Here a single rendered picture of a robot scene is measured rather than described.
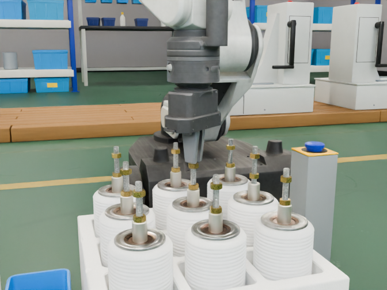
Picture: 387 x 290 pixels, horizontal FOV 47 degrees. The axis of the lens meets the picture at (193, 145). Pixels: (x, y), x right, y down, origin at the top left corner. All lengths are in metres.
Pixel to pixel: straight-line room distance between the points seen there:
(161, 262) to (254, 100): 2.38
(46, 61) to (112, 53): 3.85
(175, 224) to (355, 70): 2.73
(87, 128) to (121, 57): 6.51
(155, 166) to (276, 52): 2.09
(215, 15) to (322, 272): 0.44
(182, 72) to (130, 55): 8.42
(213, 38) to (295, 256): 0.36
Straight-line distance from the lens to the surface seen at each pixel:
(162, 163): 1.25
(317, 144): 0.96
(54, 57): 5.36
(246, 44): 1.21
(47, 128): 2.66
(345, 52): 3.46
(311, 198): 0.96
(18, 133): 2.67
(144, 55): 9.18
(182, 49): 0.72
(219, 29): 0.71
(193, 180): 0.79
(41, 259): 1.24
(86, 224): 0.94
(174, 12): 0.71
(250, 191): 0.84
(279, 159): 1.34
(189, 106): 0.72
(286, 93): 3.06
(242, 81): 1.29
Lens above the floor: 0.53
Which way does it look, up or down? 13 degrees down
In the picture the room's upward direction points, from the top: straight up
